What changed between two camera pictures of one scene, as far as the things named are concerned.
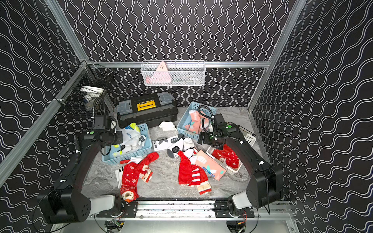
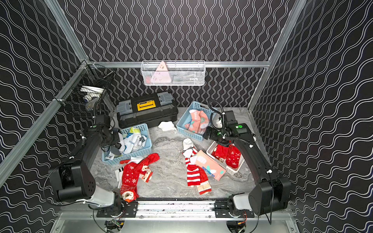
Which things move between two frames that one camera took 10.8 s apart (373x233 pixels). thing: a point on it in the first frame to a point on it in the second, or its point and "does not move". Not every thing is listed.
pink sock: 197,123 does not move
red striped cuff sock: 192,174 to 221,151
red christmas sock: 232,158 does not move
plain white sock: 168,126 does not move
